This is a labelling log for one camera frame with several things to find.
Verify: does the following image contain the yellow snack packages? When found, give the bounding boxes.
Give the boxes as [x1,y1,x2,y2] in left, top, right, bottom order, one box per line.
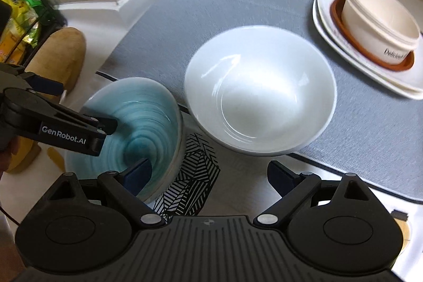
[1,0,45,64]

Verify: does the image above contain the orange-brown plastic plate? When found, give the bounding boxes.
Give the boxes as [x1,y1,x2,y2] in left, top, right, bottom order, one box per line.
[330,0,415,72]

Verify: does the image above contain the tan wooden board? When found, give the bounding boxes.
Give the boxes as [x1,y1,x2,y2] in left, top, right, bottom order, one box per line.
[1,27,86,173]

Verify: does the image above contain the upper white square plate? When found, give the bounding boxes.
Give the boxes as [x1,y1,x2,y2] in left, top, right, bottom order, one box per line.
[318,0,422,92]

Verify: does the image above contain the lower patterned white plate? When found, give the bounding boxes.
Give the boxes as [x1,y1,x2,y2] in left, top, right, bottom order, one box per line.
[312,0,422,101]

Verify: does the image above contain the teal glazed ceramic bowl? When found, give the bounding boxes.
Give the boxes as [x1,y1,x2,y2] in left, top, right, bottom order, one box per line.
[65,77,185,202]

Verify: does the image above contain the cream plastic bowl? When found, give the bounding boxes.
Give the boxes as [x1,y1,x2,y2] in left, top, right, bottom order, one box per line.
[341,0,420,66]

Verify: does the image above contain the grey drying mat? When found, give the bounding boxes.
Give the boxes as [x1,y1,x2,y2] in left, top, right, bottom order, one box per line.
[101,0,422,203]

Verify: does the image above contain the large white ceramic bowl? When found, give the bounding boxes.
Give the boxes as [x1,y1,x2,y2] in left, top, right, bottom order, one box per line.
[183,25,338,157]

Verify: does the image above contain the black white patterned mat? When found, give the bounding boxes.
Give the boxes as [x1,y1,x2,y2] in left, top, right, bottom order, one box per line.
[153,133,220,222]

